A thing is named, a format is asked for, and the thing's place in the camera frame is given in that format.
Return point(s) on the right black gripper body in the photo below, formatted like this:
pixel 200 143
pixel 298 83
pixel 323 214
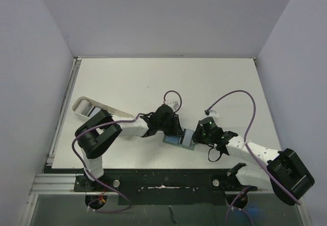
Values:
pixel 200 133

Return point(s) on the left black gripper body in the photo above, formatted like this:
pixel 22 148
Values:
pixel 166 126

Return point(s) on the blue credit card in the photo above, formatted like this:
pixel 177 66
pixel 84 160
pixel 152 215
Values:
pixel 173 140

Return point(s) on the silver grey credit card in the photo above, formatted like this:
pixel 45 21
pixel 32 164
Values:
pixel 187 138

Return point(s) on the green card holder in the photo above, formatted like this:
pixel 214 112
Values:
pixel 179 145

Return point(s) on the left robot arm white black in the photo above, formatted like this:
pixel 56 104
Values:
pixel 96 135

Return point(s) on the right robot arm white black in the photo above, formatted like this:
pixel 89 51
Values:
pixel 280 171

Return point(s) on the white oblong tray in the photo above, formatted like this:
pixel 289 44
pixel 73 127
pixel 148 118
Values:
pixel 96 108

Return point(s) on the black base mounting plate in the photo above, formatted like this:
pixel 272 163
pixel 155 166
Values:
pixel 171 186

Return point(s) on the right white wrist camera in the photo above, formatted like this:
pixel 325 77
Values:
pixel 211 113

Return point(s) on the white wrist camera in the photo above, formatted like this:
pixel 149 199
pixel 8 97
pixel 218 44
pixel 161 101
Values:
pixel 211 113
pixel 173 105

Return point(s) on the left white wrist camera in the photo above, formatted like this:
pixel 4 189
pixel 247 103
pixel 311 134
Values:
pixel 173 105

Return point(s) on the aluminium left side rail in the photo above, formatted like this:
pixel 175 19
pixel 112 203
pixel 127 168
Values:
pixel 63 111

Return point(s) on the aluminium rail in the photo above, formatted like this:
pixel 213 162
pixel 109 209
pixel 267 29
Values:
pixel 63 111
pixel 52 184

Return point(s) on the aluminium front rail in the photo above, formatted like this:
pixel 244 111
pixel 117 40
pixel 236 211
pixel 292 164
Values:
pixel 52 184

